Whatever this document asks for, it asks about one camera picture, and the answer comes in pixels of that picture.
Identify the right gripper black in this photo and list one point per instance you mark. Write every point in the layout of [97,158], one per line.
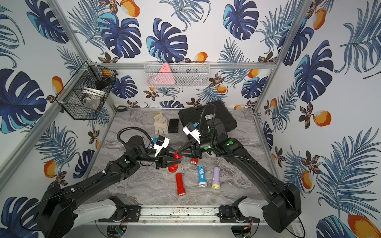
[196,149]

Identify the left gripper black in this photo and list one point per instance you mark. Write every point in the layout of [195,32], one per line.
[162,159]

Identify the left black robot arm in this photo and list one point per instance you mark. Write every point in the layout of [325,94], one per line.
[55,215]

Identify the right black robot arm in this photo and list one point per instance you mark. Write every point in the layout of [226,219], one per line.
[283,201]

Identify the purple flashlight lower right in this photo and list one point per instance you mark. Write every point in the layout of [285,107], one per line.
[216,178]

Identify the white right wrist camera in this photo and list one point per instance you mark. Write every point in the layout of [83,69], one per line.
[192,130]

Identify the white wire shelf basket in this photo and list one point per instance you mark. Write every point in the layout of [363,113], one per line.
[186,74]

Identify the small black box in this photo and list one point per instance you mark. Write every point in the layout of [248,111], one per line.
[173,126]

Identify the red flashlight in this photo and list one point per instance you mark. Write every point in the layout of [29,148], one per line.
[175,164]
[194,161]
[180,186]

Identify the black wire basket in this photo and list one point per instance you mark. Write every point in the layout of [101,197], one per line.
[84,96]

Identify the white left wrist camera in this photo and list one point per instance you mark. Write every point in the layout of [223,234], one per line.
[159,143]

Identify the blue flashlight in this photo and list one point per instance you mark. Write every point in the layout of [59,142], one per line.
[201,175]

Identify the white work glove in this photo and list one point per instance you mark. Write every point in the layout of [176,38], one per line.
[160,124]

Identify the black plastic tool case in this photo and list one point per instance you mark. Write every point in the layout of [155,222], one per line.
[192,115]

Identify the black tape roll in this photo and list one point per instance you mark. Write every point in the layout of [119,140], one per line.
[121,109]

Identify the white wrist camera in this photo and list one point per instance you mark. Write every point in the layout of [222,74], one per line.
[192,130]
[159,143]

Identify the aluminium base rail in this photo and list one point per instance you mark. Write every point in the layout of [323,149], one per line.
[102,212]

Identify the pink triangle object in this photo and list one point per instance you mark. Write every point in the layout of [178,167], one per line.
[164,77]

